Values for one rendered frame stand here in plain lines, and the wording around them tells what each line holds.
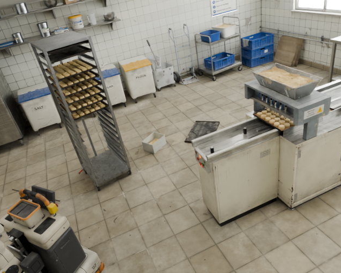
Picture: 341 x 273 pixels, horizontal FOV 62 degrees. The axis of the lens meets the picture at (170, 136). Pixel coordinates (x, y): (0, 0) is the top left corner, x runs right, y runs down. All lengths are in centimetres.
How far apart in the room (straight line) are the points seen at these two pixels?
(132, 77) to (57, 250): 389
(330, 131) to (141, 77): 379
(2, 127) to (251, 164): 412
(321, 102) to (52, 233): 230
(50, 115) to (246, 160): 396
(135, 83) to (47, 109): 169
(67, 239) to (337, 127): 245
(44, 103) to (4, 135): 84
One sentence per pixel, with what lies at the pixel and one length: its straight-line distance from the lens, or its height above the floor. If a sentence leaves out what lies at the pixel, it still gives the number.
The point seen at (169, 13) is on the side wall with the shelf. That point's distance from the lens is 638.
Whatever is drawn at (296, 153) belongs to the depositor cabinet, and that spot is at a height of 74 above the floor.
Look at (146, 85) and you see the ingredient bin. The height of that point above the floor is 31.
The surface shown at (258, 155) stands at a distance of 266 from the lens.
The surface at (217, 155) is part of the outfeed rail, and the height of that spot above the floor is 88.
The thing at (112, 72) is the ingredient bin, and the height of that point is 73.
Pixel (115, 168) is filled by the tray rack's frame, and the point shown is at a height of 15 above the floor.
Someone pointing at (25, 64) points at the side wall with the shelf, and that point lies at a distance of 603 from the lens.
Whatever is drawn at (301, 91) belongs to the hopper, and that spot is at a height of 126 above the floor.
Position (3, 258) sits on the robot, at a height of 80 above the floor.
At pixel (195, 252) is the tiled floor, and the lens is 285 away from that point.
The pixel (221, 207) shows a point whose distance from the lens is 278.
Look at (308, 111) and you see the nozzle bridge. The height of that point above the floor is 113.
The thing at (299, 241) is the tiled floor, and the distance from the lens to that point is 295.
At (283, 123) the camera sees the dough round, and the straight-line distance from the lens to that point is 275.
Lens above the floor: 230
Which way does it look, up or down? 31 degrees down
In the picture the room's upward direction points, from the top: 11 degrees counter-clockwise
